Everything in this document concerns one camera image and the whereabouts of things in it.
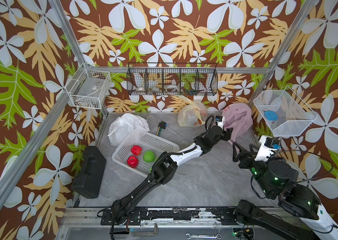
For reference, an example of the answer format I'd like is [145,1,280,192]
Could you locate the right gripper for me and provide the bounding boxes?
[232,141,276,198]

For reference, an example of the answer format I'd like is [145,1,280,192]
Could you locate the yellow orange-print plastic bag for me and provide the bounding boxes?
[177,96,207,128]

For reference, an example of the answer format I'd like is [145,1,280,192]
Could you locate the pink apple-print plastic bag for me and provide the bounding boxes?
[222,103,253,142]

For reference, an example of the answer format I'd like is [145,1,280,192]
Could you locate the white perforated plastic basket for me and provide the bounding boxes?
[112,130,179,177]

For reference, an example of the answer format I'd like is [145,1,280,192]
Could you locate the red apple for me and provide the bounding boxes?
[127,156,139,169]
[131,145,143,156]

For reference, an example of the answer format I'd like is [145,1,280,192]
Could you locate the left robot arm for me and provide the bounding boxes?
[97,115,234,226]

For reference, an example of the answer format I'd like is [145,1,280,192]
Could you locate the white plastic bag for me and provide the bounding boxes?
[108,113,150,147]

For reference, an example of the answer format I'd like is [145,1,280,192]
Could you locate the blue object in basket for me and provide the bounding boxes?
[264,111,279,122]

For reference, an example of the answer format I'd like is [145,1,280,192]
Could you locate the silver wrench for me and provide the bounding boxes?
[185,233,222,240]

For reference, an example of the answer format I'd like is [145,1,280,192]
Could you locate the black tool case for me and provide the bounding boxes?
[71,146,107,199]

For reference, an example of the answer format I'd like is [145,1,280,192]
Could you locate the white wire basket right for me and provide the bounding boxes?
[254,87,318,138]

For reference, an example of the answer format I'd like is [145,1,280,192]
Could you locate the white wire basket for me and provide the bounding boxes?
[66,65,112,110]
[254,87,318,138]

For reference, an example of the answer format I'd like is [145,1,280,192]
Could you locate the small black connector with wires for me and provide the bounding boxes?
[157,121,167,137]

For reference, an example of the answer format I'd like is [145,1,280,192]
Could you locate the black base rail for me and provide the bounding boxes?
[98,207,246,226]

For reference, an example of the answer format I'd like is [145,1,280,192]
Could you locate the black wire wall basket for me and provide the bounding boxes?
[126,63,218,96]

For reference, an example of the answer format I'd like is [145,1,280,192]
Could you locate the white wire basket left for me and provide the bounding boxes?
[66,65,112,110]

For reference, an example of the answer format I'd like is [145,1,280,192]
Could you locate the aluminium frame post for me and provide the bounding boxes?
[243,0,319,116]

